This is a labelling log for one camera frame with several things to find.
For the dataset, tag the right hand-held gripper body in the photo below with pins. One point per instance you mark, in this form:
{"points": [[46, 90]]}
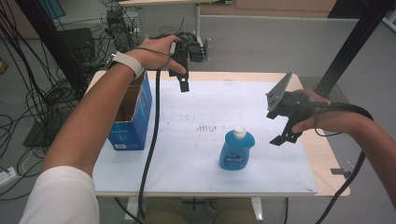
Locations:
{"points": [[289, 104]]}

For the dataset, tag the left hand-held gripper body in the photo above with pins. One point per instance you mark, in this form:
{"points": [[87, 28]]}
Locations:
{"points": [[191, 46]]}

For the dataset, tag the blue bottle with white cap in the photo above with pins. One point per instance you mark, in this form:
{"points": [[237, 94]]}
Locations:
{"points": [[235, 152]]}

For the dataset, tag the blue cardboard box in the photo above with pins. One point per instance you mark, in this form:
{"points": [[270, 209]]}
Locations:
{"points": [[134, 130]]}

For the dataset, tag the person's left hand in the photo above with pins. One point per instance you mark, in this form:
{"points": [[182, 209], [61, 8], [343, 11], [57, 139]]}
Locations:
{"points": [[152, 56]]}

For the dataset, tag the person's right hand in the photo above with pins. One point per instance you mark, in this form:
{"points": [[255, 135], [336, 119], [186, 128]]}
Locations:
{"points": [[330, 121]]}

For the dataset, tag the white background table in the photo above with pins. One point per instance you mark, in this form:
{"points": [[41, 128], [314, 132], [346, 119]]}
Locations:
{"points": [[197, 18]]}

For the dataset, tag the white watch band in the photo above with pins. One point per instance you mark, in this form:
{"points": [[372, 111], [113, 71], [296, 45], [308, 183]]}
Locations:
{"points": [[127, 62]]}

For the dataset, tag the black electronic device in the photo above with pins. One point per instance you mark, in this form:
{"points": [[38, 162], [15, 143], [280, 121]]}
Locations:
{"points": [[118, 28]]}

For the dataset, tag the white table mat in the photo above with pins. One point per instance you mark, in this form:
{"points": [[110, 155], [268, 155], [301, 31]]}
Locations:
{"points": [[193, 168]]}

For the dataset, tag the black computer tower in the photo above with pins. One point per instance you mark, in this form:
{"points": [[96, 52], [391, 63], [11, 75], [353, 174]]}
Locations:
{"points": [[77, 43]]}

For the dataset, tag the white shirt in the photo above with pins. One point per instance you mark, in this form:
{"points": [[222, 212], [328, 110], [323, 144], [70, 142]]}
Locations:
{"points": [[62, 196]]}

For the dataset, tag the white power strip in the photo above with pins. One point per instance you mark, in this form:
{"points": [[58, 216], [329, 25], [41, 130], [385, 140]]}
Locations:
{"points": [[7, 177]]}

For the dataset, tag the small black bracket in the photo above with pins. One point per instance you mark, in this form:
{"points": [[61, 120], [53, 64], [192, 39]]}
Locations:
{"points": [[341, 172]]}

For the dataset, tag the black metal stand post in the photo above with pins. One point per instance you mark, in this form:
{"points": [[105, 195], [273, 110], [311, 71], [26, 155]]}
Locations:
{"points": [[351, 43], [49, 34]]}

